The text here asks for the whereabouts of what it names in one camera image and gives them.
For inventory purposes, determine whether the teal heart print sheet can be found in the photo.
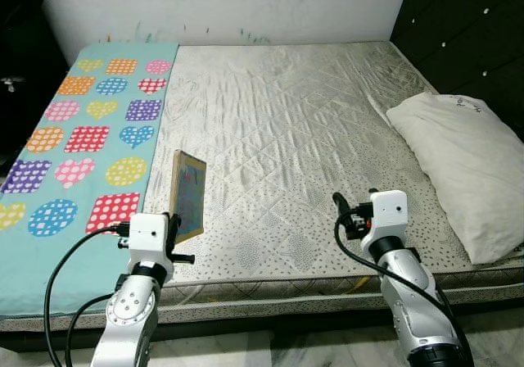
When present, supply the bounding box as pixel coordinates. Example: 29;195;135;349
0;43;179;319

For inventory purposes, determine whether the black tufted headboard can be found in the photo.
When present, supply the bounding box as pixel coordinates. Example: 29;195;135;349
391;0;524;138

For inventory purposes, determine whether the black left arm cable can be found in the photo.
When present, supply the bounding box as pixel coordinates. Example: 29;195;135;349
64;293;115;367
43;224;132;367

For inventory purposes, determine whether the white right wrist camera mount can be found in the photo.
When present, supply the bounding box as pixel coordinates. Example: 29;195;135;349
360;190;409;249

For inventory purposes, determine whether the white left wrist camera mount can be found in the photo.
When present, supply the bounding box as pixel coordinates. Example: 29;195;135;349
129;213;170;265

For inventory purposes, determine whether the white pillow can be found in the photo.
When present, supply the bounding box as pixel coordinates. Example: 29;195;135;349
385;93;524;265

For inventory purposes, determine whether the white quilted mattress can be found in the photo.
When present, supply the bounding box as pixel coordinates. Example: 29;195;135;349
0;41;524;333

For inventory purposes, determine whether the yellow blue picture book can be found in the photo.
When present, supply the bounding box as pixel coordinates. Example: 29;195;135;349
168;150;208;245

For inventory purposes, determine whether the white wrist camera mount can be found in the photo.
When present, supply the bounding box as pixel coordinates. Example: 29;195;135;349
360;190;409;249
129;213;170;265

